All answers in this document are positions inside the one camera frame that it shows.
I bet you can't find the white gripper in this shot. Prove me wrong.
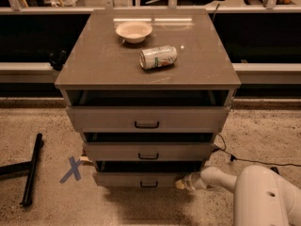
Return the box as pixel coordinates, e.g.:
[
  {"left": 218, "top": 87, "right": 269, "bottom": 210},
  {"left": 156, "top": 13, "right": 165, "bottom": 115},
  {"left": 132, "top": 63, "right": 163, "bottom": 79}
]
[{"left": 175, "top": 172, "right": 207, "bottom": 191}]

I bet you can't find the grey bottom drawer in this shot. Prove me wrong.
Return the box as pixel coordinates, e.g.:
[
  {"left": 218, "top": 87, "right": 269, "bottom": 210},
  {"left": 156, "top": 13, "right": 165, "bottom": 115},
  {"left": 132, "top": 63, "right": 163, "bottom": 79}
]
[{"left": 93, "top": 161, "right": 203, "bottom": 188}]

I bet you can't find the grey drawer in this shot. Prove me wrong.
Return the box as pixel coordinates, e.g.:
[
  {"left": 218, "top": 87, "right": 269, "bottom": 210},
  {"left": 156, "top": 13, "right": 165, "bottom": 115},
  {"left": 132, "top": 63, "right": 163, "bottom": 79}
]
[
  {"left": 65, "top": 89, "right": 231, "bottom": 134},
  {"left": 83, "top": 133, "right": 214, "bottom": 161},
  {"left": 93, "top": 161, "right": 203, "bottom": 188}
]

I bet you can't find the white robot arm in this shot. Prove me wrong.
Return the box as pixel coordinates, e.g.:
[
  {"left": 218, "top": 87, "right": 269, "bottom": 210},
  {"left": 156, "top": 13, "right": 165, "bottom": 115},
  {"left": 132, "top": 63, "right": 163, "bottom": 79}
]
[{"left": 175, "top": 165, "right": 301, "bottom": 226}]

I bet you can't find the grey middle drawer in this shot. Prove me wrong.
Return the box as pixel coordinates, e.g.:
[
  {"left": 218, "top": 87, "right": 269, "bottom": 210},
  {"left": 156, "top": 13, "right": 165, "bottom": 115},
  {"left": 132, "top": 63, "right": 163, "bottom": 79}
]
[{"left": 83, "top": 133, "right": 214, "bottom": 161}]

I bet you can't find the grey drawer cabinet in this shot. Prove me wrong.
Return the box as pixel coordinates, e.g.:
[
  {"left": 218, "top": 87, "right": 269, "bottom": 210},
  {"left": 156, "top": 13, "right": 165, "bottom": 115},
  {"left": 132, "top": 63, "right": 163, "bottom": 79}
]
[{"left": 55, "top": 8, "right": 242, "bottom": 174}]

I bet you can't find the grey top drawer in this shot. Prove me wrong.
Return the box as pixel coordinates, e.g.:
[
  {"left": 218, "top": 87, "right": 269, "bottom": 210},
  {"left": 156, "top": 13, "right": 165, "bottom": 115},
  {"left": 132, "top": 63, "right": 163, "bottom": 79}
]
[{"left": 65, "top": 89, "right": 231, "bottom": 134}]

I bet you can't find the black stand right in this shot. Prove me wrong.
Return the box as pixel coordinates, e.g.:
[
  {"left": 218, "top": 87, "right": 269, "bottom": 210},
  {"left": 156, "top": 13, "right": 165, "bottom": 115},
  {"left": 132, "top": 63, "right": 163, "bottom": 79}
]
[{"left": 271, "top": 167, "right": 279, "bottom": 174}]

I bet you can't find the black stand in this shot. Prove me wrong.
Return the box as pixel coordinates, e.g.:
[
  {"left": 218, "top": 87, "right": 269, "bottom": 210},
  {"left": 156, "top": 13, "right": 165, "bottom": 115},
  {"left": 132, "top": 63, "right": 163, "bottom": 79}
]
[
  {"left": 271, "top": 167, "right": 279, "bottom": 174},
  {"left": 0, "top": 133, "right": 43, "bottom": 207}
]

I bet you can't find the blue tape cross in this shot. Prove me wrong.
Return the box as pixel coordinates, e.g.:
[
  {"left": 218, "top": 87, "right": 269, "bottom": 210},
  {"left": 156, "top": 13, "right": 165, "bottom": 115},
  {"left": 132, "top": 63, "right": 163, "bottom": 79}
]
[{"left": 60, "top": 156, "right": 82, "bottom": 184}]

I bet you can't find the white green soda can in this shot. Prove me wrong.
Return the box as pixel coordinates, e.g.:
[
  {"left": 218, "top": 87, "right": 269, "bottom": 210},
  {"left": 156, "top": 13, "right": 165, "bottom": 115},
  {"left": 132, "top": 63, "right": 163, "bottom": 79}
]
[{"left": 140, "top": 45, "right": 177, "bottom": 70}]

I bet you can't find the black stand left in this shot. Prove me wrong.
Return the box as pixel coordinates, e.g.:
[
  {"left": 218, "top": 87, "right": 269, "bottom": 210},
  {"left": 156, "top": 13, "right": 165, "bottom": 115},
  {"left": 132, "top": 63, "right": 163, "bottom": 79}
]
[{"left": 0, "top": 133, "right": 43, "bottom": 207}]

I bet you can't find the white ceramic bowl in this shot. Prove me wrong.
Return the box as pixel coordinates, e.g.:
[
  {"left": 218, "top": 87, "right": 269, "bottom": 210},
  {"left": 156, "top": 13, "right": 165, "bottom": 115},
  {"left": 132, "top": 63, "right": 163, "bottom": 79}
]
[{"left": 116, "top": 21, "right": 152, "bottom": 43}]

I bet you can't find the black cable on floor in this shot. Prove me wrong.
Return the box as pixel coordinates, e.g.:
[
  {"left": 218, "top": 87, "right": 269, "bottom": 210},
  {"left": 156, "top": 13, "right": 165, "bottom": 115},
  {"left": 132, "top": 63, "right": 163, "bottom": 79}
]
[{"left": 212, "top": 133, "right": 301, "bottom": 168}]

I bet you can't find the black clamp on rail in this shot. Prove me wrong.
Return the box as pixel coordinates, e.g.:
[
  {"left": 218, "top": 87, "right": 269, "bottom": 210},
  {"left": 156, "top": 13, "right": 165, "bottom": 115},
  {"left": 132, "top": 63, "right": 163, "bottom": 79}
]
[{"left": 49, "top": 50, "right": 67, "bottom": 71}]

